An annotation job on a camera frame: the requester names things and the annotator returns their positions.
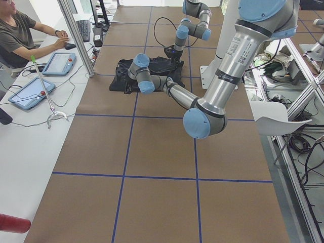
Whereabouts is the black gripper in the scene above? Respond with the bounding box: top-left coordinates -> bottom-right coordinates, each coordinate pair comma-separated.
164,45 -> 183,63
115,66 -> 128,80

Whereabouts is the black graphic t-shirt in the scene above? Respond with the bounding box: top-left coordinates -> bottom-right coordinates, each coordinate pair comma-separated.
109,57 -> 185,94

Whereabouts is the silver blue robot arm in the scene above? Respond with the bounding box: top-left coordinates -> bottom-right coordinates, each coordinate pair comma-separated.
110,1 -> 299,139
164,0 -> 212,62

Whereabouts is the person's left hand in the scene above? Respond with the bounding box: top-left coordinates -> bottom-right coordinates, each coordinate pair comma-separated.
54,37 -> 69,50

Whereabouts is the person's right hand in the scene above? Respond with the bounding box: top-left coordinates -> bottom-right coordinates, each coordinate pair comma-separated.
56,30 -> 68,38

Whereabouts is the black monitor stand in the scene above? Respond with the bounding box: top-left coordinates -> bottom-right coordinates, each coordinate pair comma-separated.
90,0 -> 110,32

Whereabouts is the black computer mouse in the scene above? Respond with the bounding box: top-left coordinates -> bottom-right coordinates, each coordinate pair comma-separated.
64,43 -> 76,50

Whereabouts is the black keyboard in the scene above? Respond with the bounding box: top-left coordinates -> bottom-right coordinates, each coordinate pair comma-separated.
76,20 -> 90,42

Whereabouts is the far teach pendant tablet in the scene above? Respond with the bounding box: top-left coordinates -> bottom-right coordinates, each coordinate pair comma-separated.
42,52 -> 76,76

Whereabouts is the teach pendant tablet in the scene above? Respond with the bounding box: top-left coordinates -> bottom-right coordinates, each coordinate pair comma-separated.
8,77 -> 46,110
42,52 -> 76,76

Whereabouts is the reacher grabber stick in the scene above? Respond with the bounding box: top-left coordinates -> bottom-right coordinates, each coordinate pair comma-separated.
30,55 -> 68,129

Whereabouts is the near teach pendant tablet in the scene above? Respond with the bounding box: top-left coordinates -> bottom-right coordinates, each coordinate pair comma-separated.
8,77 -> 46,110

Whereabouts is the seated person in grey shirt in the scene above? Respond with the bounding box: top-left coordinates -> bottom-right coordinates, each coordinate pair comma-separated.
1,1 -> 59,68

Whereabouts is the white plastic chair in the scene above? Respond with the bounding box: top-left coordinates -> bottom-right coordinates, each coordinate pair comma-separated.
250,101 -> 312,136

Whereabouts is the red cylinder bottle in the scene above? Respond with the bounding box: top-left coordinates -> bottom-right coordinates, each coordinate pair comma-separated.
1,214 -> 31,233

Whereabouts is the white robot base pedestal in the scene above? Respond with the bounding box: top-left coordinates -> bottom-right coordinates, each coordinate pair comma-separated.
200,0 -> 239,90

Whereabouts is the aluminium frame post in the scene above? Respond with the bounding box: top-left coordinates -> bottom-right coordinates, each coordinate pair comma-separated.
57,0 -> 94,77

